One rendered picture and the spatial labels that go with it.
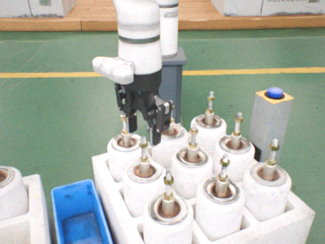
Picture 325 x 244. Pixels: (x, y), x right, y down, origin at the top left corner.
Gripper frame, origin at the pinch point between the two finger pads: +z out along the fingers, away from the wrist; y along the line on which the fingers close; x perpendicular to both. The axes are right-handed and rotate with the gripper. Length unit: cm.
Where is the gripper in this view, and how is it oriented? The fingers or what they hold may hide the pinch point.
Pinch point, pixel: (143, 132)
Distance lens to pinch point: 63.8
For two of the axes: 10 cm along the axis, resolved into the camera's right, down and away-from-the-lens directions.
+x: -7.2, 3.7, -5.9
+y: -7.0, -3.8, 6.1
